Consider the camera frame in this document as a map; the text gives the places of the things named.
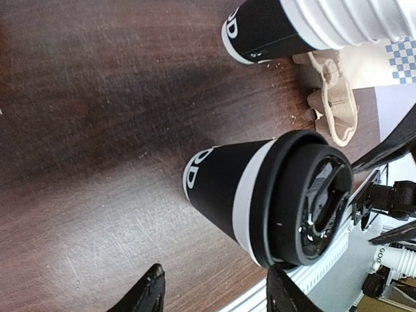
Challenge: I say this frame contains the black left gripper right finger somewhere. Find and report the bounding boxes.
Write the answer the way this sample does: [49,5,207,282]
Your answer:
[266,265,322,312]

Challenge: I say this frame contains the black plastic cup lid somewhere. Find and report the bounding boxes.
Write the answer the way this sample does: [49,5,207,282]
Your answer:
[249,131,352,268]

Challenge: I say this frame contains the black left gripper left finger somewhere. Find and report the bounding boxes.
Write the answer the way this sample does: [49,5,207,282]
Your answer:
[110,263,166,312]

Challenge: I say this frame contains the blue checkered paper bag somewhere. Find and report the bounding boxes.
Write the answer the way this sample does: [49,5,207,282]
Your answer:
[339,37,415,89]

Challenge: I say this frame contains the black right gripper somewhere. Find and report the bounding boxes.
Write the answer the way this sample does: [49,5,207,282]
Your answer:
[350,105,416,246]

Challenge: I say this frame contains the black white paper cup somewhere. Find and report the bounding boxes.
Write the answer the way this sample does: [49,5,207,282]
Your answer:
[183,140,276,263]

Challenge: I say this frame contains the cardboard cup carrier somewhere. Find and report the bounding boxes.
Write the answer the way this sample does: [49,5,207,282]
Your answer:
[292,49,358,147]

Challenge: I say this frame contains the stacked paper cups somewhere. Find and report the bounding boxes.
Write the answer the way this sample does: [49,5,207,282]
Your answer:
[221,0,415,64]

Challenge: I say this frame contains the aluminium table front rail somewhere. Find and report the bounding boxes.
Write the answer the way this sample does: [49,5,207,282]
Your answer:
[221,208,356,311]

